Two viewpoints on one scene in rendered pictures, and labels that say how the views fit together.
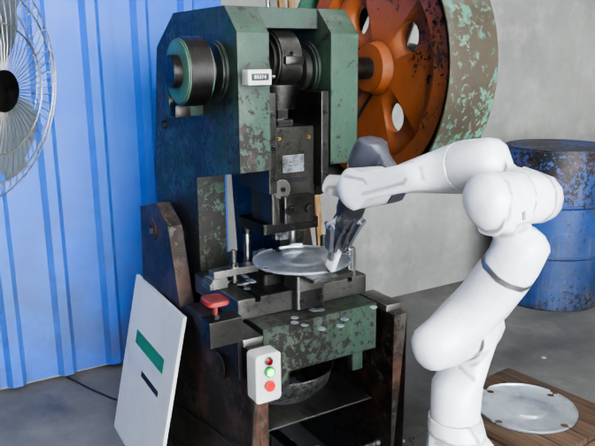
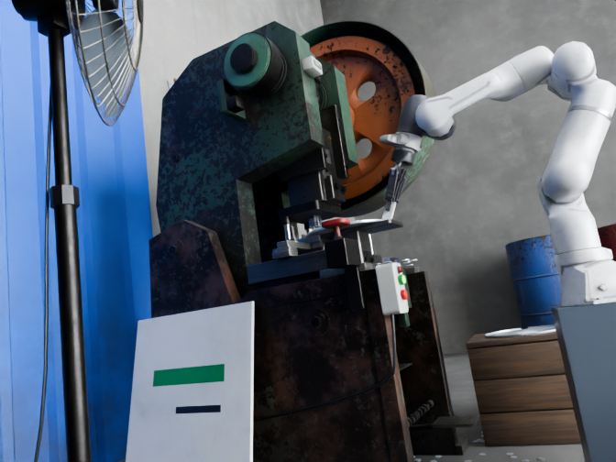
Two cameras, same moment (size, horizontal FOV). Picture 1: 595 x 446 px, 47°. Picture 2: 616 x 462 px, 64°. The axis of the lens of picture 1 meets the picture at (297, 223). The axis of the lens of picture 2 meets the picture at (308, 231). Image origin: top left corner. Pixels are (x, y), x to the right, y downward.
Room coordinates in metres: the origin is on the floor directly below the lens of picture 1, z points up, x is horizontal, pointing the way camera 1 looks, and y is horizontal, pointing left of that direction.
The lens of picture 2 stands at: (0.60, 0.96, 0.52)
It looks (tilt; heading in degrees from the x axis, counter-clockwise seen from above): 10 degrees up; 329
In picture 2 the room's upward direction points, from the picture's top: 8 degrees counter-clockwise
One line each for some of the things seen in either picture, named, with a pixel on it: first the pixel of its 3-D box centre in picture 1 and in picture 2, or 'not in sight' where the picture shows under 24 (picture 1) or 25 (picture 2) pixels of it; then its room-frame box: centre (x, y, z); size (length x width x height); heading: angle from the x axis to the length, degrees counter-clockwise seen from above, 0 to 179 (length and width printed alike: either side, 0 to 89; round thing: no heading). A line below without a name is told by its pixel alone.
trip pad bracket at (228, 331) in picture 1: (222, 347); (346, 272); (1.69, 0.20, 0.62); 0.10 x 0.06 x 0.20; 121
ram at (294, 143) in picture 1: (285, 170); (315, 165); (2.01, 0.03, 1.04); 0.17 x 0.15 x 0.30; 31
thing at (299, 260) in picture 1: (301, 259); (348, 230); (1.94, -0.01, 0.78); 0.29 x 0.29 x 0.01
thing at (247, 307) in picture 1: (280, 282); (320, 269); (2.04, 0.06, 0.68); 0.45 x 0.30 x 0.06; 121
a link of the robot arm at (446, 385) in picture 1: (467, 358); (565, 209); (1.40, -0.37, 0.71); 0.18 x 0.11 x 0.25; 133
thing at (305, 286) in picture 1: (310, 285); (364, 247); (1.90, -0.04, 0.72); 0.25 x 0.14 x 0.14; 31
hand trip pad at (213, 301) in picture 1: (214, 311); (337, 234); (1.68, 0.22, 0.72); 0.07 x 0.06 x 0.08; 31
